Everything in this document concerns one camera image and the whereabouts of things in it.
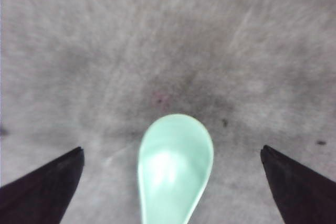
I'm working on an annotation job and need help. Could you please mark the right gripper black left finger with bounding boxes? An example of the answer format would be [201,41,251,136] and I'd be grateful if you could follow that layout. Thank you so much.
[1,147,85,223]

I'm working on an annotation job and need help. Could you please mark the mint green plastic spoon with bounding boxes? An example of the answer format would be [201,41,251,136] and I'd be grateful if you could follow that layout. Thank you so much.
[137,113,214,223]

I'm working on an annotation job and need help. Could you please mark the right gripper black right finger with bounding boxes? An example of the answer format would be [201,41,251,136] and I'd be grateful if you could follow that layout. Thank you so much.
[260,145,335,223]

